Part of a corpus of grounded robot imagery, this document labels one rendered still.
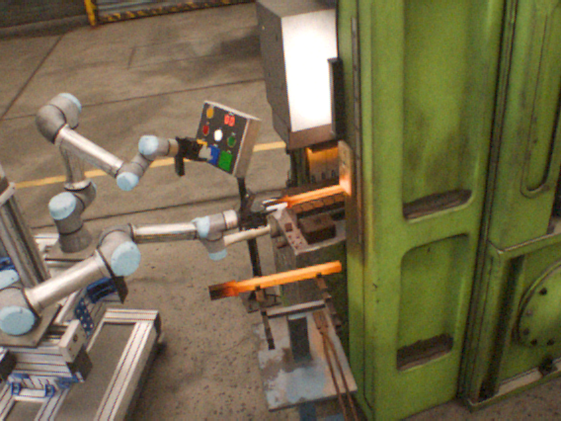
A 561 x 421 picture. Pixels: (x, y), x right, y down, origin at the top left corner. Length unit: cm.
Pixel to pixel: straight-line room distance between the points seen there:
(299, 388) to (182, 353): 129
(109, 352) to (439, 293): 163
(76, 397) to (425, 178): 185
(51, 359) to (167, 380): 85
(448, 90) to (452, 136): 17
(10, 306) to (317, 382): 106
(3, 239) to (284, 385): 121
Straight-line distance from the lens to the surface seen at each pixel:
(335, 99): 177
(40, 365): 235
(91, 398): 276
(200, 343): 309
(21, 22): 1048
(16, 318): 204
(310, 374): 193
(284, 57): 183
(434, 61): 173
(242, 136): 250
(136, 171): 224
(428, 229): 193
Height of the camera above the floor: 222
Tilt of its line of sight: 34 degrees down
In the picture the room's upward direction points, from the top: 6 degrees counter-clockwise
